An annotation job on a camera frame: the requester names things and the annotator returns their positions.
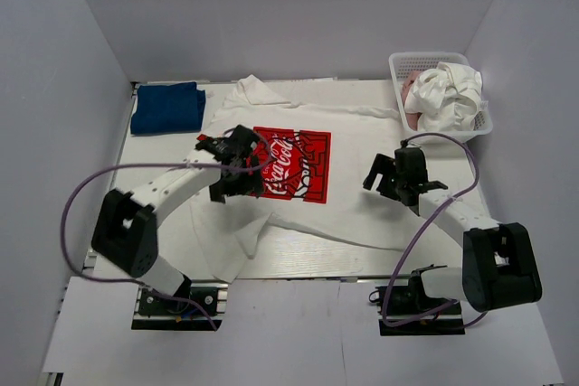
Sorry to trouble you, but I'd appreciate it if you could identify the pink printed t shirt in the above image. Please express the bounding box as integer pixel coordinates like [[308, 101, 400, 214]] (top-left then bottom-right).
[[401, 71, 422, 131]]

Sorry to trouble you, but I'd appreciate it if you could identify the white Coca-Cola t shirt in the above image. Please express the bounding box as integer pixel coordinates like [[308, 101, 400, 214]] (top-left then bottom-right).
[[190, 75, 421, 282]]

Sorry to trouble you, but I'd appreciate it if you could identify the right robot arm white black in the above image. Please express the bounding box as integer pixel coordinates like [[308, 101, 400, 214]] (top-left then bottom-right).
[[363, 146, 543, 313]]

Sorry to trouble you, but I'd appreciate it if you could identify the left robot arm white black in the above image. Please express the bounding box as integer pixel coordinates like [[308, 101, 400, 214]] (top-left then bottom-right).
[[91, 125, 272, 302]]

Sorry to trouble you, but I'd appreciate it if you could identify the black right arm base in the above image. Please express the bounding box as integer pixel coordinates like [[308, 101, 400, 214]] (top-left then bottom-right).
[[368, 285, 465, 337]]

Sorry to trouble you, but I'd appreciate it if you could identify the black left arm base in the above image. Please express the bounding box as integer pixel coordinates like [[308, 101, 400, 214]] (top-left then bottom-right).
[[131, 282, 228, 332]]

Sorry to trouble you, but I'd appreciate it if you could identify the folded blue t shirt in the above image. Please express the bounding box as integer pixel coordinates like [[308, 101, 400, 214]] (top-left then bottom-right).
[[130, 81, 206, 136]]

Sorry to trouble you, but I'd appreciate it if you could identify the crumpled white t shirt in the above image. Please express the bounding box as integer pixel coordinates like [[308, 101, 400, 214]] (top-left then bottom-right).
[[405, 61, 484, 133]]

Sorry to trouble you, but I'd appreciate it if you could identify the white perforated plastic basket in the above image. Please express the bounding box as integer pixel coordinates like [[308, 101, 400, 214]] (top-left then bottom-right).
[[389, 52, 493, 142]]

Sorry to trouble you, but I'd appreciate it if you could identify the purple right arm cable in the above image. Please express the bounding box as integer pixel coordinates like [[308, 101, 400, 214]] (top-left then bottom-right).
[[380, 132, 489, 329]]

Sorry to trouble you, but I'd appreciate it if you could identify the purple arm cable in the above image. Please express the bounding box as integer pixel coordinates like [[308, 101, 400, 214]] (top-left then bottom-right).
[[60, 126, 275, 331], [380, 132, 489, 329]]

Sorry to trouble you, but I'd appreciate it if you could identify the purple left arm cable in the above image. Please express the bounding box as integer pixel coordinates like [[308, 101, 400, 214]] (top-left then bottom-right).
[[60, 126, 275, 331]]

